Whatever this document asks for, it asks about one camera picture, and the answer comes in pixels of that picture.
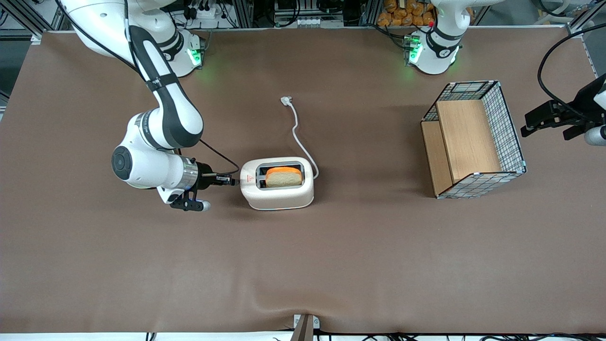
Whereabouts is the white two-slot toaster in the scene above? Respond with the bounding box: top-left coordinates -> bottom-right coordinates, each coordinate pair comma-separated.
240,157 -> 315,210

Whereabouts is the black wire mesh basket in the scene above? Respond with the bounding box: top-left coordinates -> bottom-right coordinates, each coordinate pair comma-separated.
420,81 -> 527,199

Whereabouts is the light wooden shelf board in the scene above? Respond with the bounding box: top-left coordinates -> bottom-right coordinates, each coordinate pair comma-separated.
421,99 -> 502,197

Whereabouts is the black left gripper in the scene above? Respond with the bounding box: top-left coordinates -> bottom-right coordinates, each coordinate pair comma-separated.
521,73 -> 606,141

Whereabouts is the metal table edge bracket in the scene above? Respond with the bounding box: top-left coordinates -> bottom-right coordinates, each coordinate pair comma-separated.
290,314 -> 321,341

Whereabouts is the white power strip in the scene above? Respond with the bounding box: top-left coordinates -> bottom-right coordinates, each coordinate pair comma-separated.
187,0 -> 223,19

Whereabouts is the bag of orange buns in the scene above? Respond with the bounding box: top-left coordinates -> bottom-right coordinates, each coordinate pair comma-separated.
377,0 -> 435,27

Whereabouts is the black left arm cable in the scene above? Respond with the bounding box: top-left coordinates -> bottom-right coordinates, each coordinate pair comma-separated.
537,23 -> 606,125

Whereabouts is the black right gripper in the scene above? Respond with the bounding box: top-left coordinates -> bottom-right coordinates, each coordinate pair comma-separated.
196,162 -> 236,191

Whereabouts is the white toaster power cable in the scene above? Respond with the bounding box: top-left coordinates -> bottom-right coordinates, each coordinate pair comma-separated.
280,96 -> 320,179

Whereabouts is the bread slice with orange crust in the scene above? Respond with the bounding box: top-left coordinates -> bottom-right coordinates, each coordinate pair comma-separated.
265,166 -> 303,188

